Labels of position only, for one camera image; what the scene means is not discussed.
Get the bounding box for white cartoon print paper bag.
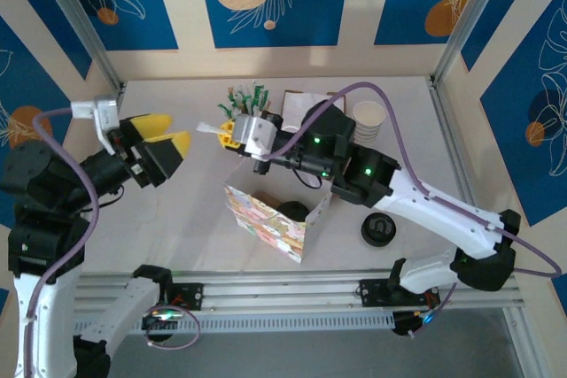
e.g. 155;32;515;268
223;158;332;265

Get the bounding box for aluminium frame post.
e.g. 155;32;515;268
431;0;510;85
33;0;125;89

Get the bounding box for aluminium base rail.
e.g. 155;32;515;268
73;267;522;339

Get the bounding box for coiled purple cable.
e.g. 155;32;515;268
145;305;200;351

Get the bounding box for grey slotted cable duct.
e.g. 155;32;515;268
88;310;395;333

